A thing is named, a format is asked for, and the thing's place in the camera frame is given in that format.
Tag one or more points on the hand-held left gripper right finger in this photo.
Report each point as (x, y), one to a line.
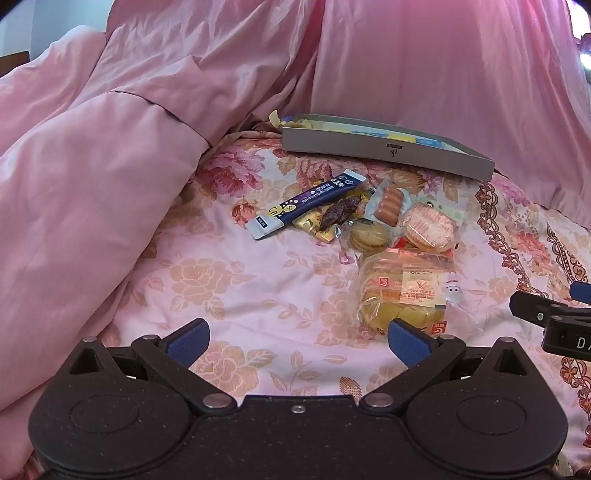
(408, 344)

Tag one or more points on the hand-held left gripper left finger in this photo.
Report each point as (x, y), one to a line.
(189, 340)

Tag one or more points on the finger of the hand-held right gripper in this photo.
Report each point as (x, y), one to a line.
(531, 308)
(582, 292)

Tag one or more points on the clear bag of yellow cakes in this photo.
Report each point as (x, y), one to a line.
(397, 286)

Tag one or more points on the round biscuit packet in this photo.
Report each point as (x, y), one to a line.
(367, 235)

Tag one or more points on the pink rice cracker packet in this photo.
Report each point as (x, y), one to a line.
(427, 228)

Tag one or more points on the sausage packet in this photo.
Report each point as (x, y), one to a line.
(388, 205)

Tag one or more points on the yellow-green snack packet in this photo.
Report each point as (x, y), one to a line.
(339, 211)

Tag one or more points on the gold foil snack packet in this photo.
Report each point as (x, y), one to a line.
(307, 225)

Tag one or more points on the blue stick packet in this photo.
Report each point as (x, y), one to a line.
(304, 203)

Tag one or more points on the grey cardboard box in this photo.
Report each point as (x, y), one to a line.
(369, 148)

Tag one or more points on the floral bedsheet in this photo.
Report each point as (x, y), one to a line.
(231, 286)

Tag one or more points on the pink duvet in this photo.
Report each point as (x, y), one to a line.
(92, 184)

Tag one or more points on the yellow crumpled wrapper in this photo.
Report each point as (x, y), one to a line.
(277, 121)

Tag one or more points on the wooden headboard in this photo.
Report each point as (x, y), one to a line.
(13, 63)

